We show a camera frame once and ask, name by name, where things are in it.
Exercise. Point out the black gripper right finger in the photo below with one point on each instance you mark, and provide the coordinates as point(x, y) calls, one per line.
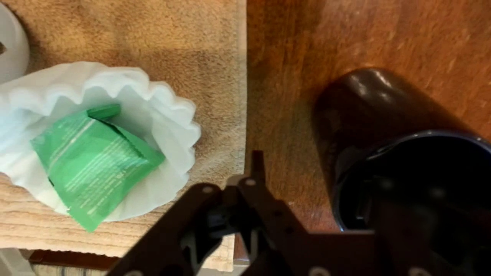
point(435, 239)

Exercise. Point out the black mug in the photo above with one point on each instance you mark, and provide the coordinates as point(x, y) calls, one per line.
point(369, 101)

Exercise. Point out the tan orange terry towel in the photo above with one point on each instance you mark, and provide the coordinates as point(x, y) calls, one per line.
point(154, 40)

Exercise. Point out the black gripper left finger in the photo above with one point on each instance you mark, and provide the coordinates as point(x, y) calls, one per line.
point(220, 230)

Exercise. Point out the white paper coffee filter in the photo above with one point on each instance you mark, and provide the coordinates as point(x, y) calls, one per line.
point(154, 117)

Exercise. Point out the green foil packet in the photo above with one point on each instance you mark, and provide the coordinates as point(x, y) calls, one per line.
point(97, 163)

